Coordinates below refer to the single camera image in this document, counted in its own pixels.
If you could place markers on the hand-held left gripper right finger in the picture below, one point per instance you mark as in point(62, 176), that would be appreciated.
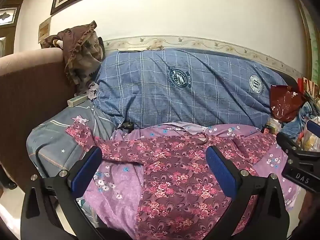
point(220, 172)

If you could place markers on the red gift box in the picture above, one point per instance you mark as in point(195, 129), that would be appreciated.
point(308, 86)

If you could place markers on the purple floral blanket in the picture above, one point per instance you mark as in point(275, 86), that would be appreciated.
point(117, 180)

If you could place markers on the brown ruffled leaf-print cushion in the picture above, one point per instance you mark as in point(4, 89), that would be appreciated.
point(80, 55)

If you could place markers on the yellow white plastic bag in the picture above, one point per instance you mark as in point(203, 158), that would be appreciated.
point(311, 140)

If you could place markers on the black power plug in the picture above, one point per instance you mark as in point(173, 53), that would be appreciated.
point(127, 126)

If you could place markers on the red plastic bag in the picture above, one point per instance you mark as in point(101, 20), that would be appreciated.
point(287, 103)

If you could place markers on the small grey floral cloth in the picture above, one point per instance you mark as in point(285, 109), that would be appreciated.
point(92, 91)

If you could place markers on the maroon pink floral shirt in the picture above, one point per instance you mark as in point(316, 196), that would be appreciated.
point(175, 180)

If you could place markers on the brown bottle with red label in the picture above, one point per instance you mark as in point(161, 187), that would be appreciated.
point(266, 129)

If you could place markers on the pale medicine packets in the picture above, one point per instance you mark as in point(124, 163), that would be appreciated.
point(276, 126)

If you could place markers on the small framed wall picture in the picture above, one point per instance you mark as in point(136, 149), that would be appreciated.
point(45, 28)

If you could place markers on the wooden door with glass panes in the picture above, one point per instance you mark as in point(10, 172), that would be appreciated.
point(10, 27)

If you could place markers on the long green white box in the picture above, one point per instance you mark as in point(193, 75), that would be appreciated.
point(77, 100)

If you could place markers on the blue plaid quilt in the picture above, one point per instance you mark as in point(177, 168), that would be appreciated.
point(150, 92)

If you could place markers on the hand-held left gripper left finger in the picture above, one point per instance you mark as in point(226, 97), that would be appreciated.
point(85, 171)

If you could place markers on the grey star pillow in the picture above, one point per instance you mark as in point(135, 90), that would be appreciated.
point(55, 140)

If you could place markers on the blue crumpled cloth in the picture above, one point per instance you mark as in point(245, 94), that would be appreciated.
point(297, 125)

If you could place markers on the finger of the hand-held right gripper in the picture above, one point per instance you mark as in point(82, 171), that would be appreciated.
point(287, 142)
point(313, 128)

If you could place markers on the wooden frame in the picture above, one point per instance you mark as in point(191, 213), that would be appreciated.
point(307, 35)

